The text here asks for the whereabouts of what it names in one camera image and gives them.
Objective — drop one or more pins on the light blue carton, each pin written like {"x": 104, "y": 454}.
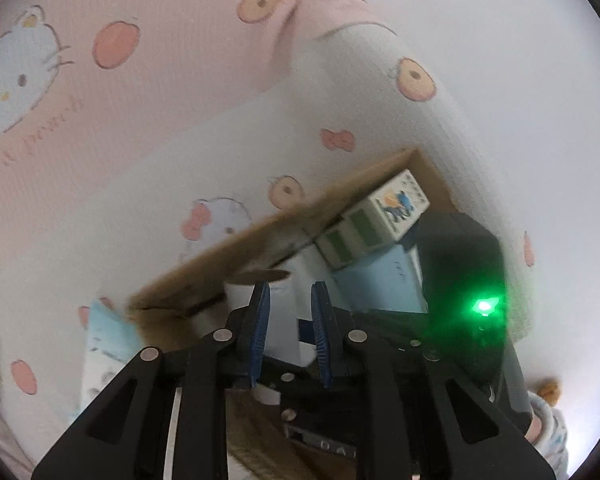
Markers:
{"x": 380, "y": 285}

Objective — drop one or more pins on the brown cardboard box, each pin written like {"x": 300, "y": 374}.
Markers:
{"x": 220, "y": 260}

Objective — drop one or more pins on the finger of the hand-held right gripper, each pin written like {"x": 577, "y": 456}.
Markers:
{"x": 395, "y": 327}
{"x": 305, "y": 400}

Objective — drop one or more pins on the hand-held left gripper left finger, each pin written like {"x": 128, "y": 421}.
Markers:
{"x": 259, "y": 332}

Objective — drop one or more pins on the pink cartoon printed blanket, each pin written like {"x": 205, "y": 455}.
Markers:
{"x": 180, "y": 135}

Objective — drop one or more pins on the green white cartoon carton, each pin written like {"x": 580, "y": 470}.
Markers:
{"x": 380, "y": 215}

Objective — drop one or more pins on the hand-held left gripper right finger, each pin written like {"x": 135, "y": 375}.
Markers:
{"x": 322, "y": 337}

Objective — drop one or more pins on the person's right forearm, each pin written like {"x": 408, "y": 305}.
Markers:
{"x": 547, "y": 435}

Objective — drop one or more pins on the small green white carton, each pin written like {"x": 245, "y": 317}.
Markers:
{"x": 337, "y": 247}

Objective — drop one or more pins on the light blue tissue packet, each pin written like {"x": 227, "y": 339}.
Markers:
{"x": 107, "y": 350}

